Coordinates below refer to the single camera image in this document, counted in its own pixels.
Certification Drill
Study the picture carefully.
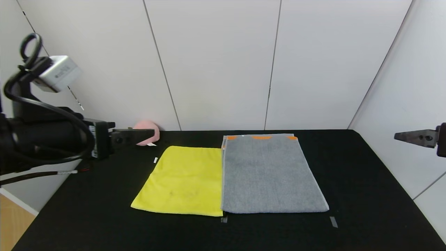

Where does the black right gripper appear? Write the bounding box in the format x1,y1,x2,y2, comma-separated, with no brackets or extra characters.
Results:
394,122,446,158

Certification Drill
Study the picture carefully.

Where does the grey towel with orange marks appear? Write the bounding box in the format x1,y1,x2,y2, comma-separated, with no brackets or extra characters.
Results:
221,134,330,214

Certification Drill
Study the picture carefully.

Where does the yellow microfibre towel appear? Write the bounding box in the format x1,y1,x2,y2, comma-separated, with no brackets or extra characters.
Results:
131,146,224,216

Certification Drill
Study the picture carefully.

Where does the pink plush peach toy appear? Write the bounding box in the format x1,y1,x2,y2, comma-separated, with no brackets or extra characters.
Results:
134,120,161,146

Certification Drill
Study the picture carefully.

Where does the white baseboard strip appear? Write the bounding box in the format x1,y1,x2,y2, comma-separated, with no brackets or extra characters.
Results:
0,187,39,216

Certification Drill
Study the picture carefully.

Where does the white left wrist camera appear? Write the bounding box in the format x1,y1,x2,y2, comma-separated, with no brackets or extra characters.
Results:
35,55,81,93

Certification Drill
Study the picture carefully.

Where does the braided left arm cable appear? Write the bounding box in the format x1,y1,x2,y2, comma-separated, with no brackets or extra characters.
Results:
0,169,79,186

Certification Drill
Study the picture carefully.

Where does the black left camera cable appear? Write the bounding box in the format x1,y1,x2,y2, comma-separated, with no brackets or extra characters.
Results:
3,33,95,164

